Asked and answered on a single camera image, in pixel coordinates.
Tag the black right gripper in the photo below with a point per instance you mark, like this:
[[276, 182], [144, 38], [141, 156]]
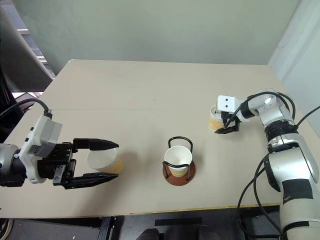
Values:
[[231, 122]]

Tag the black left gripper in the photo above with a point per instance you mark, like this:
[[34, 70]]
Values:
[[58, 160]]

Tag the white and tan paper cup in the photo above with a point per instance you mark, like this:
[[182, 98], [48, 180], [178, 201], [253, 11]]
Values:
[[178, 157], [214, 122], [106, 160]]

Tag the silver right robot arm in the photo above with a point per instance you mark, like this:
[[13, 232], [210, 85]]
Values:
[[292, 155]]

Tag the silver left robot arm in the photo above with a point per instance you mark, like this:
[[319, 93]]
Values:
[[7, 160]]

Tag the dark rounded shape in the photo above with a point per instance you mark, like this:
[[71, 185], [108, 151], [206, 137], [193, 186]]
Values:
[[150, 234]]

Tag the black flat bar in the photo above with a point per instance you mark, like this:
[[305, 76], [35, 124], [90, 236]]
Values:
[[178, 221]]

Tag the white partition panel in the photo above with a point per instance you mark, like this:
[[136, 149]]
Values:
[[297, 50]]

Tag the white curved rim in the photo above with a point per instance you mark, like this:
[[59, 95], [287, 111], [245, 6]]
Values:
[[7, 228]]

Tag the grey slanted panel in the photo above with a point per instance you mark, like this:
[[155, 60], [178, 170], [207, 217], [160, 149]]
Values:
[[22, 52]]

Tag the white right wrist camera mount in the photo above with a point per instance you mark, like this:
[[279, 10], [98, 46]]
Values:
[[228, 103]]

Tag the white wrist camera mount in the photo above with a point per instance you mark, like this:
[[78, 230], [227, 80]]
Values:
[[45, 132], [228, 103]]

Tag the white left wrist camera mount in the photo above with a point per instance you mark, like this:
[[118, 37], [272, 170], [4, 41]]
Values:
[[45, 132]]

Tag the black table leg frame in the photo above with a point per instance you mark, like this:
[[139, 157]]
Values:
[[110, 227]]

